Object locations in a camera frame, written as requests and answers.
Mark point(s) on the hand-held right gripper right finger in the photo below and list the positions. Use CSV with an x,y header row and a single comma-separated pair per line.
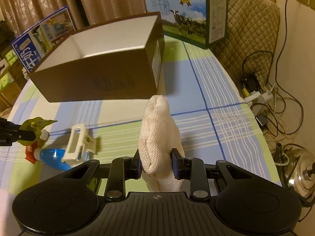
x,y
178,164

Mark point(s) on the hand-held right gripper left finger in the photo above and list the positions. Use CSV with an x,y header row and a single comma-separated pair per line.
x,y
135,164

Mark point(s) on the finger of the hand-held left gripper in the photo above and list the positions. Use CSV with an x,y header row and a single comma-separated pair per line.
x,y
8,125
24,135

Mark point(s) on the yellow-green snack packet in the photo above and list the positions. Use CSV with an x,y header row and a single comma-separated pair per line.
x,y
37,125

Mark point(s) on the small red tube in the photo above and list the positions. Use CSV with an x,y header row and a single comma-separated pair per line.
x,y
30,153

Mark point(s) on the blue tube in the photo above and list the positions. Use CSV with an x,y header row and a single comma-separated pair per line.
x,y
53,157

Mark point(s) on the white knit cloth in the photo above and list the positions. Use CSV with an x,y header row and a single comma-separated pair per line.
x,y
157,132

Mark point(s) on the white hair claw clip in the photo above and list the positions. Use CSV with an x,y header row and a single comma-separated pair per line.
x,y
73,142

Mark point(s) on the brown cardboard box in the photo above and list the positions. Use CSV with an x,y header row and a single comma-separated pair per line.
x,y
98,78

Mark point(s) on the cardboard box of green packs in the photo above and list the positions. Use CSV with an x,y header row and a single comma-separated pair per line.
x,y
6,81

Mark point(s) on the dark blue milk carton box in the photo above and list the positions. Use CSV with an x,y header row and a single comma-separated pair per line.
x,y
27,51

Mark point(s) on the grey power adapter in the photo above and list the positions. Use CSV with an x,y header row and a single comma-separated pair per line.
x,y
262,121

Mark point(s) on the white power strip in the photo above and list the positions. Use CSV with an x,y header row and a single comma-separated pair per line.
x,y
260,95

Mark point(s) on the black power adapter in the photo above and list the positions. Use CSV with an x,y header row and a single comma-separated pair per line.
x,y
251,81

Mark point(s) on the steel kettle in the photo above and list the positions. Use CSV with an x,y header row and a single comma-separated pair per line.
x,y
302,174

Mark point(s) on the chair with quilted cover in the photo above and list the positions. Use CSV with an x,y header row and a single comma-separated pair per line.
x,y
248,29

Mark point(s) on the brown patterned curtain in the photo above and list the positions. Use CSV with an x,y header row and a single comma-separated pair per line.
x,y
98,0

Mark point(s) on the light blue milk carton box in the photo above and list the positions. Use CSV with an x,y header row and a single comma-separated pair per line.
x,y
172,7

